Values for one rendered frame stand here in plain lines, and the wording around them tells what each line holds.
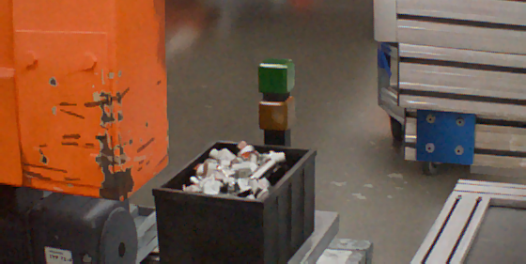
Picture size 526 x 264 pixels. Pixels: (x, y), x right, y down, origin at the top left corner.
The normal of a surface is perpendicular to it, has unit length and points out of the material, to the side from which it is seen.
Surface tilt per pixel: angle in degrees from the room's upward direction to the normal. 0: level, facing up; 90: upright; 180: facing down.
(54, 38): 90
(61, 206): 0
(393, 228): 0
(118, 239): 90
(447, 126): 90
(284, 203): 90
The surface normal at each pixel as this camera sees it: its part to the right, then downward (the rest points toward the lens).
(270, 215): 0.94, 0.08
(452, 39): -0.35, 0.27
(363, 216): -0.02, -0.96
